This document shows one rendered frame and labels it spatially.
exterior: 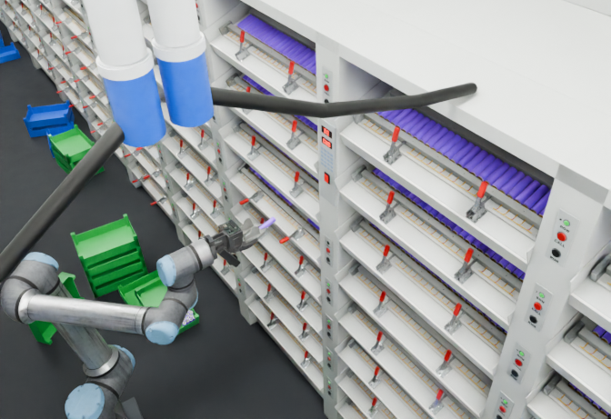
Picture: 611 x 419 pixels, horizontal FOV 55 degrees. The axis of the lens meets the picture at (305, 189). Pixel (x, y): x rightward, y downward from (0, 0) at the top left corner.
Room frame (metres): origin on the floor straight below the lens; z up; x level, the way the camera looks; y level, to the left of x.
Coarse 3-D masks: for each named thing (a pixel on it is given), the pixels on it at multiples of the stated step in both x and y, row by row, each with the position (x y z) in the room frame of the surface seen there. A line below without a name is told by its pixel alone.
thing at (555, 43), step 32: (384, 0) 1.55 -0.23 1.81; (416, 0) 1.54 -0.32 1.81; (448, 0) 1.53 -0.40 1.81; (480, 0) 1.52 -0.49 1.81; (512, 0) 1.51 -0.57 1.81; (544, 0) 1.50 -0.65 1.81; (448, 32) 1.34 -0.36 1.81; (480, 32) 1.33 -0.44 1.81; (512, 32) 1.32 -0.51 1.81; (544, 32) 1.32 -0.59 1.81; (576, 32) 1.31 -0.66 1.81; (608, 32) 1.30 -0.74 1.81; (512, 64) 1.17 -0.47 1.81; (544, 64) 1.16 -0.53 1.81; (576, 64) 1.16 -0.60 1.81; (608, 64) 1.15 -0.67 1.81; (576, 96) 1.02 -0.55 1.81; (608, 96) 1.02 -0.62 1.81
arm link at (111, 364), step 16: (32, 256) 1.47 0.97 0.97; (48, 256) 1.48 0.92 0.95; (16, 272) 1.40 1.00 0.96; (32, 272) 1.40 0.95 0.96; (48, 272) 1.44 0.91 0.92; (48, 288) 1.40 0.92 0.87; (64, 288) 1.45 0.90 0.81; (64, 336) 1.38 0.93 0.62; (80, 336) 1.39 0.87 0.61; (96, 336) 1.43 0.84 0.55; (80, 352) 1.37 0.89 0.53; (96, 352) 1.39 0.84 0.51; (112, 352) 1.44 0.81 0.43; (128, 352) 1.49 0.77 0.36; (96, 368) 1.37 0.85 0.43; (112, 368) 1.38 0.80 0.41; (128, 368) 1.43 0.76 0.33; (112, 384) 1.34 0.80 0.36
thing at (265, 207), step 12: (228, 168) 1.88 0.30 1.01; (240, 168) 1.89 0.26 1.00; (240, 180) 1.86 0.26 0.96; (240, 192) 1.83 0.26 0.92; (252, 192) 1.78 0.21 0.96; (264, 204) 1.71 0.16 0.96; (276, 216) 1.63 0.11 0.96; (288, 228) 1.57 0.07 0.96; (312, 228) 1.54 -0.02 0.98; (300, 240) 1.51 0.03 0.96; (312, 240) 1.49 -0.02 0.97; (312, 252) 1.45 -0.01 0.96
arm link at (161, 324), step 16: (16, 288) 1.32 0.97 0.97; (32, 288) 1.33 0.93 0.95; (16, 304) 1.26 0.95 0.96; (32, 304) 1.26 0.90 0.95; (48, 304) 1.26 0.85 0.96; (64, 304) 1.25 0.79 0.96; (80, 304) 1.24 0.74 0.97; (96, 304) 1.24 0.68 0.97; (112, 304) 1.23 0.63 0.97; (128, 304) 1.23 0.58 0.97; (160, 304) 1.22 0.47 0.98; (176, 304) 1.21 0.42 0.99; (16, 320) 1.24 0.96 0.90; (32, 320) 1.25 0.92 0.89; (48, 320) 1.23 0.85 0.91; (64, 320) 1.21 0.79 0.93; (80, 320) 1.20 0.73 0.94; (96, 320) 1.19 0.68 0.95; (112, 320) 1.18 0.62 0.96; (128, 320) 1.17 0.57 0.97; (144, 320) 1.16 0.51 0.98; (160, 320) 1.15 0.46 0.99; (176, 320) 1.16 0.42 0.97; (160, 336) 1.12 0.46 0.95
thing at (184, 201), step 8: (184, 192) 2.47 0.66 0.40; (176, 200) 2.45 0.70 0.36; (184, 200) 2.45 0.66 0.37; (192, 200) 2.43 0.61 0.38; (184, 208) 2.39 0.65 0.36; (192, 208) 2.38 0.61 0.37; (200, 208) 2.34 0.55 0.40; (192, 216) 2.30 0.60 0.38; (200, 216) 2.31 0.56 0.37; (200, 224) 2.25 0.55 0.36; (208, 224) 2.24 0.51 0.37; (208, 232) 2.20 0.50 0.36; (216, 232) 2.18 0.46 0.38
